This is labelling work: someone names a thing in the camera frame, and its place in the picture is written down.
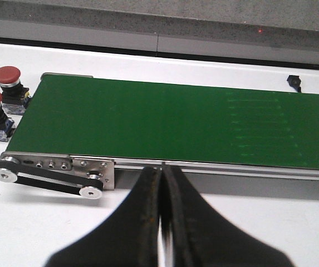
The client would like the black drive belt with pulleys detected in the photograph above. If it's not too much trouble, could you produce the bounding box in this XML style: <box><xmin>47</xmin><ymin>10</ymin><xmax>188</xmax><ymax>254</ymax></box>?
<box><xmin>0</xmin><ymin>156</ymin><xmax>104</xmax><ymax>199</ymax></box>

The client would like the steel drive end plate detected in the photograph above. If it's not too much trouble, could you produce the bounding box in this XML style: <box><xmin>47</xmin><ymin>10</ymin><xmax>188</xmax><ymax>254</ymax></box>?
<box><xmin>0</xmin><ymin>151</ymin><xmax>115</xmax><ymax>190</ymax></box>

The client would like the grey stone shelf left slab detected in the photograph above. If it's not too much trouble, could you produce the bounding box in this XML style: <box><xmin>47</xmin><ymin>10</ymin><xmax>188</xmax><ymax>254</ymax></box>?
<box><xmin>0</xmin><ymin>0</ymin><xmax>319</xmax><ymax>38</ymax></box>

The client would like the black sensor with cable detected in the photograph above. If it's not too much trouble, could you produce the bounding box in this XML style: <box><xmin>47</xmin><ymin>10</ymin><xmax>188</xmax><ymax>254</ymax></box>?
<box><xmin>287</xmin><ymin>75</ymin><xmax>301</xmax><ymax>93</ymax></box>

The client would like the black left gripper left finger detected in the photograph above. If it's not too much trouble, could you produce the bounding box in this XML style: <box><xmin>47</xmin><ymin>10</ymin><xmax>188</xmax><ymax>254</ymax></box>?
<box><xmin>46</xmin><ymin>167</ymin><xmax>161</xmax><ymax>266</ymax></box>

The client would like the aluminium conveyor frame rail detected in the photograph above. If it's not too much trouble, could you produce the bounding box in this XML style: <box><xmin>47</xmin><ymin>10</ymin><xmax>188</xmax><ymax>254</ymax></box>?
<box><xmin>114</xmin><ymin>158</ymin><xmax>319</xmax><ymax>181</ymax></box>

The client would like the green conveyor belt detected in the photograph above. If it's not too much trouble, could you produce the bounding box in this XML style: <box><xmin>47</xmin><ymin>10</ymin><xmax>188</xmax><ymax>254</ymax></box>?
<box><xmin>7</xmin><ymin>75</ymin><xmax>319</xmax><ymax>170</ymax></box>

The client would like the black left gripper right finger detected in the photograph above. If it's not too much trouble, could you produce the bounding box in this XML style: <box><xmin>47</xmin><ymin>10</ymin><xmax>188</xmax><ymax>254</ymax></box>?
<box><xmin>161</xmin><ymin>165</ymin><xmax>293</xmax><ymax>266</ymax></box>

